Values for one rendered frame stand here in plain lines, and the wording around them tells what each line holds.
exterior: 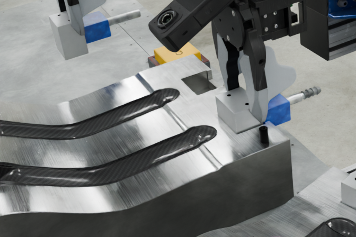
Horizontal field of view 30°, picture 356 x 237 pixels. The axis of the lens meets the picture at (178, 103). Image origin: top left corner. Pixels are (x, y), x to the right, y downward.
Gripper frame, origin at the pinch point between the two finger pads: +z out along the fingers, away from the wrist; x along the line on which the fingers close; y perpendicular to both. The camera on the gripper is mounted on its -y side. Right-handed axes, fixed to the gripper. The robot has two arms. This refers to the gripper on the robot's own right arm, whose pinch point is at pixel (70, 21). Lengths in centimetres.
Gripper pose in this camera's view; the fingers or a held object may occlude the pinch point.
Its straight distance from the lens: 98.6
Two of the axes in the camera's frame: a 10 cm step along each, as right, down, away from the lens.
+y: 9.0, -3.3, 2.8
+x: -4.0, -4.3, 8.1
